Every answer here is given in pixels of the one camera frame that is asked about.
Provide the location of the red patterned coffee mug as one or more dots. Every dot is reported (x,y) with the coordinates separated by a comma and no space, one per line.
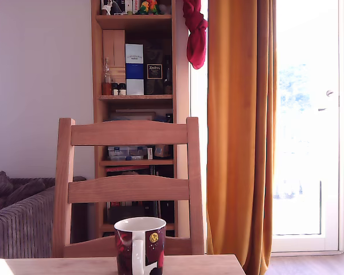
(154,252)

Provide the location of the small white carton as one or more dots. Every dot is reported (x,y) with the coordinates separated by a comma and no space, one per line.
(150,153)

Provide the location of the wooden ladder-back chair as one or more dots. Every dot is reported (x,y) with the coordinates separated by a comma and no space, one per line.
(129,133)

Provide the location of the clear plastic storage box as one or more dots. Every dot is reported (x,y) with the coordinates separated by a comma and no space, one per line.
(126,152)

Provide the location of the red book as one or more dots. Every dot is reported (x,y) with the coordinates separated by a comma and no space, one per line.
(126,168)

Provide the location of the dark glass bottle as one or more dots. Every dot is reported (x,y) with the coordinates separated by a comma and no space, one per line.
(168,80)

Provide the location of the small dark-capped jar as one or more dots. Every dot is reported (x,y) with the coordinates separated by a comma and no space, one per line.
(115,91)
(122,91)

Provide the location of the dark whisky box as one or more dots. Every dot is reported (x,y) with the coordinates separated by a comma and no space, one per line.
(154,71)

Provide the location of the orange curtain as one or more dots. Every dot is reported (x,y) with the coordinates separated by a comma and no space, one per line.
(240,129)

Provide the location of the white and blue box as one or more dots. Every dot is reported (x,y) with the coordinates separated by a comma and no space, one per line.
(134,68)

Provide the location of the clear glass bottle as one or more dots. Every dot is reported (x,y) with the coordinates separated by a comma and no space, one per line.
(106,83)

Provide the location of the knotted red cloth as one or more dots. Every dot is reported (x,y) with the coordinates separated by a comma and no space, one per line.
(196,46)

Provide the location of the plain wooden box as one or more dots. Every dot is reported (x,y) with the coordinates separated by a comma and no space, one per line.
(113,48)

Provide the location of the tall wooden shelf unit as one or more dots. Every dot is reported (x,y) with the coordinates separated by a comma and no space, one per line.
(134,21)

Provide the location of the orange parrot toy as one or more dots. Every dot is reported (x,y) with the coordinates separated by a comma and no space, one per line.
(153,6)

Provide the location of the green parrot toy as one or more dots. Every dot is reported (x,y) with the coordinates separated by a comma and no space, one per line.
(143,7)

